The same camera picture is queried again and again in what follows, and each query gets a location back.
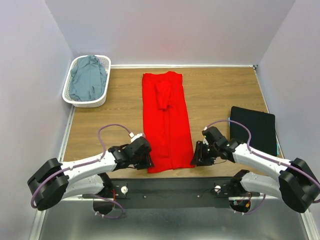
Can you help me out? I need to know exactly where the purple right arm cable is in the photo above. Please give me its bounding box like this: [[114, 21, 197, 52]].
[[202, 119, 320, 216]]

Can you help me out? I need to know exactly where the grey-blue t shirt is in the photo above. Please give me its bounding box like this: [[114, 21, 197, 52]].
[[69, 55, 107, 102]]

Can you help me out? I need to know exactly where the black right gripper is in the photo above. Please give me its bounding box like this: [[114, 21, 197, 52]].
[[189, 140, 218, 166]]

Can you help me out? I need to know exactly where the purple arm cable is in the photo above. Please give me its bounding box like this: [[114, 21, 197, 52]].
[[202, 119, 320, 216], [30, 124, 136, 219]]

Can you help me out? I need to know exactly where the folded teal t shirt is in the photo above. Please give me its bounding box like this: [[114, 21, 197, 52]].
[[228, 119, 280, 157]]

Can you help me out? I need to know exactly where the white plastic laundry basket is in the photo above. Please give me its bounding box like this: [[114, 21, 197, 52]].
[[62, 55, 111, 108]]

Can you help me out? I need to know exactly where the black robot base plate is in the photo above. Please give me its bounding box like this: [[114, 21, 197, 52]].
[[82, 176, 261, 210]]

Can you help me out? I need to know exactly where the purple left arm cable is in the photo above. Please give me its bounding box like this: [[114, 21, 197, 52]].
[[30, 124, 136, 219]]

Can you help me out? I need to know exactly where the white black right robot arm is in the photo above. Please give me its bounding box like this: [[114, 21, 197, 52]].
[[191, 126, 320, 213]]

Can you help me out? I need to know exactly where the aluminium frame rail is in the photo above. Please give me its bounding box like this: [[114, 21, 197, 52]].
[[30, 193, 320, 240]]

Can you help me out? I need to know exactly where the folded black t shirt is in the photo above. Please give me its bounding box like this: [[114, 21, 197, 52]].
[[229, 106, 278, 157]]

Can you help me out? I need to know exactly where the white table edge strip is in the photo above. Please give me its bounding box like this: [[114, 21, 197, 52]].
[[111, 64, 257, 69]]

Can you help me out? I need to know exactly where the red t shirt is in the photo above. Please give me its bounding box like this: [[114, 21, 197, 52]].
[[142, 71, 194, 174]]

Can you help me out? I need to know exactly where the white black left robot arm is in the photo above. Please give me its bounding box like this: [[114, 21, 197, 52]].
[[27, 135, 153, 211]]

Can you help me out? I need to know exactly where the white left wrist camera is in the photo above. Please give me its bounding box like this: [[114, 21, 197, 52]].
[[129, 132, 145, 142]]

